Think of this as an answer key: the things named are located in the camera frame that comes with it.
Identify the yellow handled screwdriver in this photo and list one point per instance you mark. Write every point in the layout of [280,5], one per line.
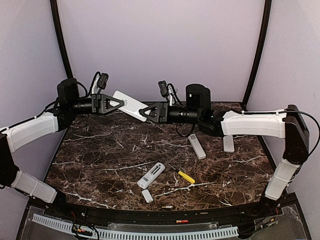
[182,174]

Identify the white battery cover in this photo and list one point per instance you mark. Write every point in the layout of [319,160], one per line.
[147,196]

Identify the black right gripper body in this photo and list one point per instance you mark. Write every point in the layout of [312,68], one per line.
[191,116]

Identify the white slotted cable duct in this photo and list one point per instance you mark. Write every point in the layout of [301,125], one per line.
[117,231]

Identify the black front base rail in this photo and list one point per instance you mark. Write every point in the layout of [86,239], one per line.
[239,215]

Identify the black enclosure frame post left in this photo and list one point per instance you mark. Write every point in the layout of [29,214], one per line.
[60,38]

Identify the wide white remote control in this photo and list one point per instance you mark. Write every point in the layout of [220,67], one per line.
[131,105]

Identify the white remote with battery bay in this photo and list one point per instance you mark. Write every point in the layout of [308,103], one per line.
[151,175]

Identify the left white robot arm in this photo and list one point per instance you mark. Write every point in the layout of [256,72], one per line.
[25,147]

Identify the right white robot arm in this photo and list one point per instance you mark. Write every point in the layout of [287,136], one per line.
[287,125]

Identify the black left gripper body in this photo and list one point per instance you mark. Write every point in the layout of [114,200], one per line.
[95,107]

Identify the slim white QR-code remote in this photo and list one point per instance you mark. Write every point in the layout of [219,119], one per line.
[198,149]

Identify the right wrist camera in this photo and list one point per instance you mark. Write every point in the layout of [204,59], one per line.
[168,91]

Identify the small white remote near wall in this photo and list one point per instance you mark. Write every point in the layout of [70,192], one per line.
[228,144]

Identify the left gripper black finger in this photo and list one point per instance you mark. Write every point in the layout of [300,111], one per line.
[109,101]
[106,108]

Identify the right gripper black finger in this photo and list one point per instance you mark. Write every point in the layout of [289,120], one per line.
[154,117]
[151,109]

